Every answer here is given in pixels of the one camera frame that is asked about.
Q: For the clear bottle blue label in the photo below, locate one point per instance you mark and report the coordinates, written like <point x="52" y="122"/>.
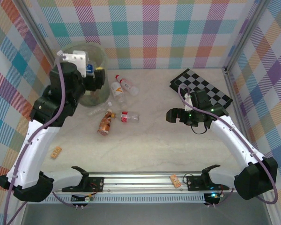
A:
<point x="90" y="69"/>

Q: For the small clear bottle white cap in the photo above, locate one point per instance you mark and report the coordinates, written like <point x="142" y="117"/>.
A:
<point x="98" y="110"/>

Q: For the orange brown coffee bottle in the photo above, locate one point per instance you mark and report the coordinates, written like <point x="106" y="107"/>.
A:
<point x="105" y="124"/>

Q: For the clear bottle red label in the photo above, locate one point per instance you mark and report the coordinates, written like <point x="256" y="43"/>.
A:
<point x="124" y="117"/>

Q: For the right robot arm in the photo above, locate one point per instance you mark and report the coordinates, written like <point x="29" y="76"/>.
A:
<point x="231" y="140"/>

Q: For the translucent round waste bin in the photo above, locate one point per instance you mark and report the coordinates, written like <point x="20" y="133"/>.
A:
<point x="103" y="93"/>

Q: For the white bottle orange V label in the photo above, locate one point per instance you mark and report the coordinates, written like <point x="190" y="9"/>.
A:
<point x="116" y="90"/>

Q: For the pink bottle red cap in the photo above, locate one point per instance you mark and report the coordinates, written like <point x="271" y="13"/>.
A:
<point x="128" y="85"/>

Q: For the black grey checkerboard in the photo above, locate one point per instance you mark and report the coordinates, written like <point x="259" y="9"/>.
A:
<point x="196" y="79"/>

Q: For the orange wooden tag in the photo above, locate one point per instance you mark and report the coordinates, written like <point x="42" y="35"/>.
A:
<point x="175" y="181"/>
<point x="56" y="152"/>

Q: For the small circuit board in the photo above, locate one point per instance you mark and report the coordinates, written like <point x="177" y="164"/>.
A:
<point x="83" y="198"/>
<point x="213" y="196"/>

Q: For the grey metal panel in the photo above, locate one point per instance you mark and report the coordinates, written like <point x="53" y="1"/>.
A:
<point x="142" y="215"/>

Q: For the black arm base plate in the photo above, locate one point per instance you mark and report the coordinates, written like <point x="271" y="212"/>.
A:
<point x="196" y="184"/>
<point x="96" y="184"/>

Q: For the aluminium frame post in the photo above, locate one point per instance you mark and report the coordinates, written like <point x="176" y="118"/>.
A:
<point x="246" y="35"/>
<point x="35" y="25"/>

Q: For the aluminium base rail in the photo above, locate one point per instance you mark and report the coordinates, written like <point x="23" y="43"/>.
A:
<point x="142" y="181"/>

